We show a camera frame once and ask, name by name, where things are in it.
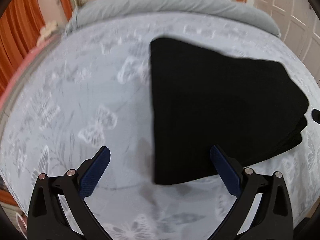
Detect orange curtain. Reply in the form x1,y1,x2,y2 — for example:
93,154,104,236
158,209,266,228
1,0,44,93

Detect butterfly patterned bed sheet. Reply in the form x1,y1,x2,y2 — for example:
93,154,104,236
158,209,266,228
1,12,319,239

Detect grey folded duvet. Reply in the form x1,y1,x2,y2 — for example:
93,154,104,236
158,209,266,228
66,0,281,37

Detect pink topped side cabinet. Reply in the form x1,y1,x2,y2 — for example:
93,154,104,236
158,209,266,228
1,34,62,125

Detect black pants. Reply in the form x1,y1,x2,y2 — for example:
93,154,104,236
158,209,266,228
150,37,309,185

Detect white flower plush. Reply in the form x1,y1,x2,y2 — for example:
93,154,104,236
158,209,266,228
37,21,59,44

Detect white wardrobe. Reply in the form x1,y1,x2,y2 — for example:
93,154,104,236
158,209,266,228
254,0,320,83

